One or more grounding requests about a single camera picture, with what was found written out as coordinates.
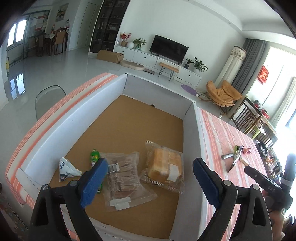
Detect black snack bag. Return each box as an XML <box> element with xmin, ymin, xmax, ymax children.
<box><xmin>227</xmin><ymin>147</ymin><xmax>242</xmax><ymax>173</ymax></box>

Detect brown wafer snack pack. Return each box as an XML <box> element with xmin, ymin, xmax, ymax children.
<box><xmin>221</xmin><ymin>153</ymin><xmax>234</xmax><ymax>160</ymax></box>

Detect green cucumber-shaped snack pack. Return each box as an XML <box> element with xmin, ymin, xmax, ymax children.
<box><xmin>90</xmin><ymin>149</ymin><xmax>103</xmax><ymax>194</ymax></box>

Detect bagged bread loaf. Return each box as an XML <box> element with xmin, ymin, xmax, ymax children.
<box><xmin>140</xmin><ymin>140</ymin><xmax>185</xmax><ymax>194</ymax></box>

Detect person's right hand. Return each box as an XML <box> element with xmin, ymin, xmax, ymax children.
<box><xmin>261</xmin><ymin>189</ymin><xmax>286</xmax><ymax>241</ymax></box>

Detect cluttered wooden side table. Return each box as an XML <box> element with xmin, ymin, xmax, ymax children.
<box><xmin>242</xmin><ymin>97</ymin><xmax>287</xmax><ymax>176</ymax></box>

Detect red snack packet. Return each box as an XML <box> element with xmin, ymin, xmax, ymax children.
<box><xmin>241</xmin><ymin>146</ymin><xmax>251</xmax><ymax>155</ymax></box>

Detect white blue snack packet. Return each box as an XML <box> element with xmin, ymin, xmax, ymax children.
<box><xmin>59</xmin><ymin>157</ymin><xmax>82</xmax><ymax>182</ymax></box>

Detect orange striped tablecloth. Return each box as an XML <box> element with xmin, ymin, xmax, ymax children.
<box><xmin>5</xmin><ymin>73</ymin><xmax>265</xmax><ymax>240</ymax></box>

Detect clear bag brown biscuits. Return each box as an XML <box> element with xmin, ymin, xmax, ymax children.
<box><xmin>100</xmin><ymin>152</ymin><xmax>158</xmax><ymax>211</ymax></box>

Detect dark wooden chair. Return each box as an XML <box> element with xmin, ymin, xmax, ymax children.
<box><xmin>231</xmin><ymin>97</ymin><xmax>261</xmax><ymax>134</ymax></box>

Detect orange lounge chair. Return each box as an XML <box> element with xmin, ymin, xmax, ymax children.
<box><xmin>197</xmin><ymin>80</ymin><xmax>242</xmax><ymax>116</ymax></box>

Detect white standing air conditioner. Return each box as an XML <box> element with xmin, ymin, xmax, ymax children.
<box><xmin>214</xmin><ymin>46</ymin><xmax>247</xmax><ymax>88</ymax></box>

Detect white cardboard box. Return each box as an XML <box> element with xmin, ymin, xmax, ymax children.
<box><xmin>15</xmin><ymin>73</ymin><xmax>210</xmax><ymax>241</ymax></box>

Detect purple round floor mat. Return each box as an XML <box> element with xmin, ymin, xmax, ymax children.
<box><xmin>181</xmin><ymin>84</ymin><xmax>199</xmax><ymax>97</ymax></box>

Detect grey curtain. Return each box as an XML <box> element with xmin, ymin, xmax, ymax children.
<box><xmin>231</xmin><ymin>39</ymin><xmax>267</xmax><ymax>94</ymax></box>

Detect white tv cabinet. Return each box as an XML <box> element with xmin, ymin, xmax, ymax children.
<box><xmin>113</xmin><ymin>46</ymin><xmax>202</xmax><ymax>87</ymax></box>

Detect large potted green plant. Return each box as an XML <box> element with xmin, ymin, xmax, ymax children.
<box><xmin>192</xmin><ymin>57</ymin><xmax>208</xmax><ymax>73</ymax></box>

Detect small potted plant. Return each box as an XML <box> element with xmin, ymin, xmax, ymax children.
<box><xmin>184</xmin><ymin>58</ymin><xmax>192</xmax><ymax>69</ymax></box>

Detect small wooden bench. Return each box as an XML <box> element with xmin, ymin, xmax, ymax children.
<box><xmin>158</xmin><ymin>62</ymin><xmax>179</xmax><ymax>81</ymax></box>

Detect brown cardboard box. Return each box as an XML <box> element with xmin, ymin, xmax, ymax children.
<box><xmin>96</xmin><ymin>50</ymin><xmax>124</xmax><ymax>64</ymax></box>

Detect beige oval floor mat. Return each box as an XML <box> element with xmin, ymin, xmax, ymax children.
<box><xmin>119</xmin><ymin>60</ymin><xmax>145</xmax><ymax>71</ymax></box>

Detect black flat television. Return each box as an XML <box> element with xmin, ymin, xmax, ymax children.
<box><xmin>149</xmin><ymin>35</ymin><xmax>189</xmax><ymax>63</ymax></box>

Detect wooden dining chair far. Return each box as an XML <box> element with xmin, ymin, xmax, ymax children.
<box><xmin>49</xmin><ymin>28</ymin><xmax>68</xmax><ymax>55</ymax></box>

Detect red flower vase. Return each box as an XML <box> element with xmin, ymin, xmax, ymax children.
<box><xmin>119</xmin><ymin>32</ymin><xmax>132</xmax><ymax>47</ymax></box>

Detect black display cabinet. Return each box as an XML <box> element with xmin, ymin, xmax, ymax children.
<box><xmin>89</xmin><ymin>0</ymin><xmax>130</xmax><ymax>54</ymax></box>

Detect red wall hanging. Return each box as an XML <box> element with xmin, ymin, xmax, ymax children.
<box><xmin>257</xmin><ymin>65</ymin><xmax>269</xmax><ymax>85</ymax></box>

